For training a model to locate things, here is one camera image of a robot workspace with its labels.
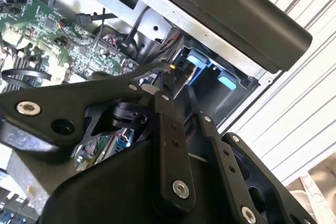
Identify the hard disk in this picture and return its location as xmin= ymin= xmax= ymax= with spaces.
xmin=169 ymin=46 xmax=237 ymax=96

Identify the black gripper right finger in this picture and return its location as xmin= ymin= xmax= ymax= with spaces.
xmin=186 ymin=87 xmax=317 ymax=224

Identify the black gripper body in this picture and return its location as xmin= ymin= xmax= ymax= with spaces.
xmin=39 ymin=140 xmax=237 ymax=224

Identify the coloured strand power wire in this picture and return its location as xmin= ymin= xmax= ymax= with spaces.
xmin=157 ymin=32 xmax=184 ymax=76

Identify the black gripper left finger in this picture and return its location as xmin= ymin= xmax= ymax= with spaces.
xmin=0 ymin=62 xmax=197 ymax=213

